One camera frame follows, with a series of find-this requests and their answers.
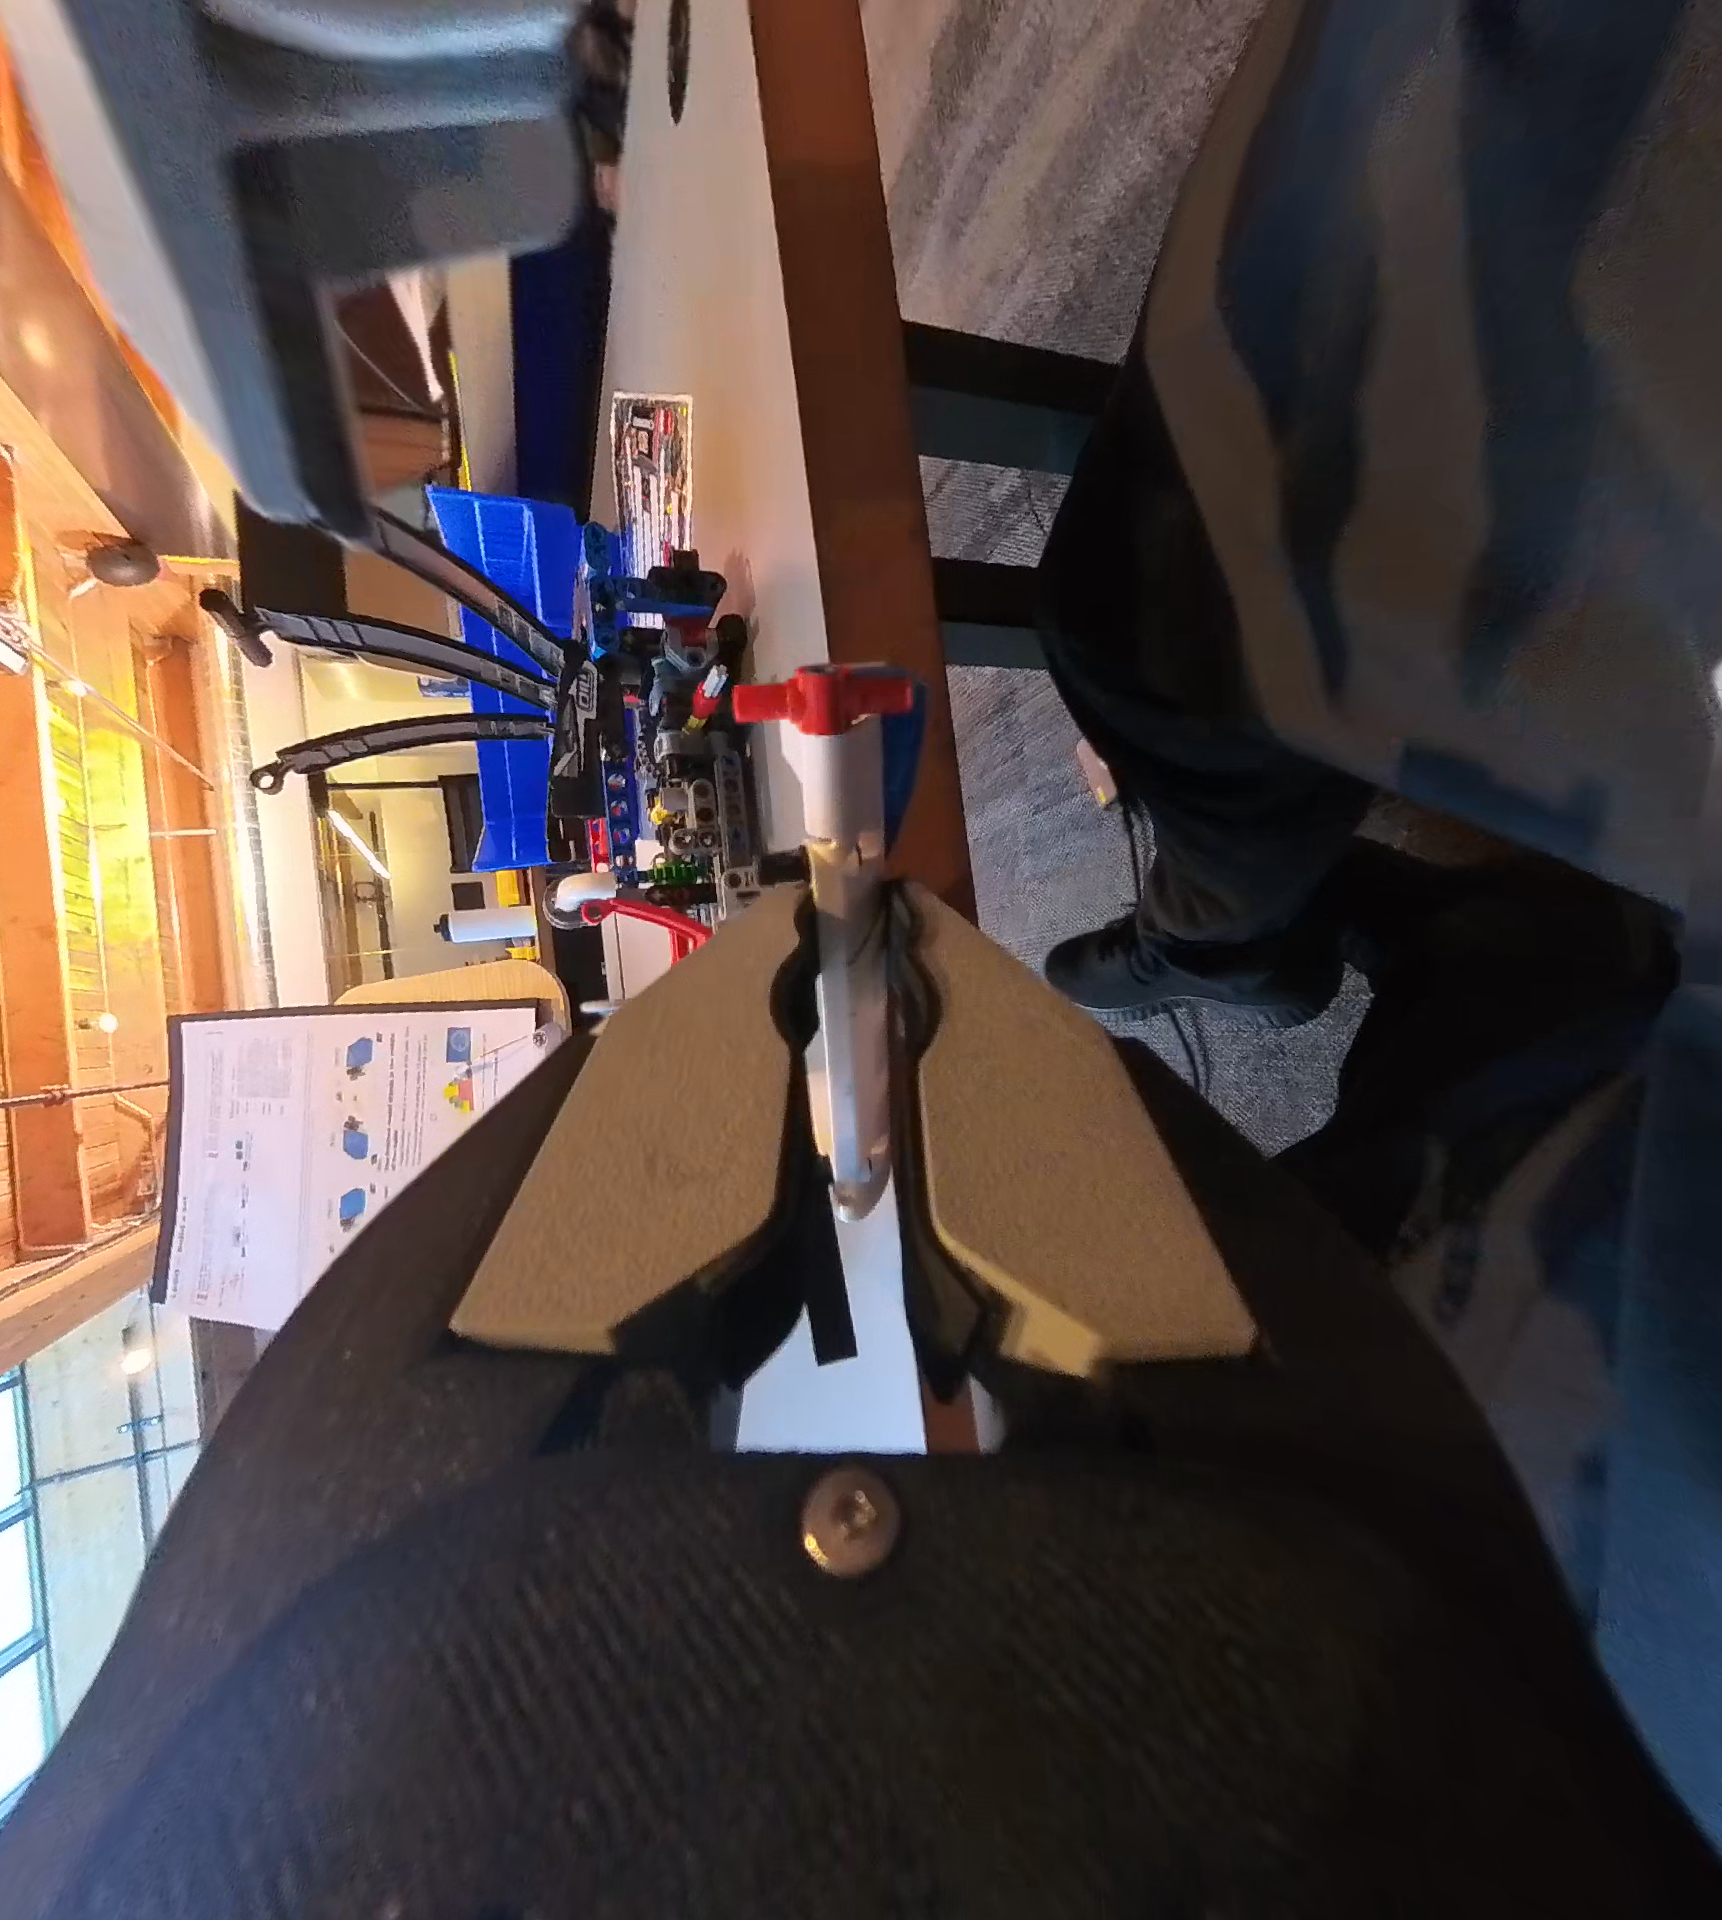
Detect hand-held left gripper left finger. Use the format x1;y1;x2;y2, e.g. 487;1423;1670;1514
448;885;845;1364

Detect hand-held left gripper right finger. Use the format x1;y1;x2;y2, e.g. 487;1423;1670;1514
883;882;1260;1399

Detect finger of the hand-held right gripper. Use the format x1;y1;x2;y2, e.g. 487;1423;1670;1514
0;0;375;545
192;0;614;293

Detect toy brick helicopter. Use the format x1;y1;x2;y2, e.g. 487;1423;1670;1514
201;517;937;1220

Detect white desk with wooden edge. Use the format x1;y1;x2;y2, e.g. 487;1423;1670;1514
583;0;982;1456

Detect person's black shoe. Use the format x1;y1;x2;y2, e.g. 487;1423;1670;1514
1043;915;1350;1029

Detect round wooden table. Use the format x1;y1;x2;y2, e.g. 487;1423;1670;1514
333;960;573;1036

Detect dark blue board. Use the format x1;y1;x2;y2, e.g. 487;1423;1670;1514
508;225;611;503

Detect white printed paper sheet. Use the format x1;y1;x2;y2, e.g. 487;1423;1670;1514
152;1001;550;1333

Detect printed instruction booklet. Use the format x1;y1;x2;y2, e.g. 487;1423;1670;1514
606;392;694;564

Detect blue plastic bin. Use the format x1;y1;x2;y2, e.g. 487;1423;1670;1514
425;482;611;875

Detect person's black trousers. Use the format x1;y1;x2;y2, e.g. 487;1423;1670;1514
1033;359;1687;1246

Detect person's patterned shirt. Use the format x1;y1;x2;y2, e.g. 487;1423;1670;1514
1145;0;1722;1920

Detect dark metal desk frame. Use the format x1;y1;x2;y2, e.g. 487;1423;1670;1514
902;319;1121;632

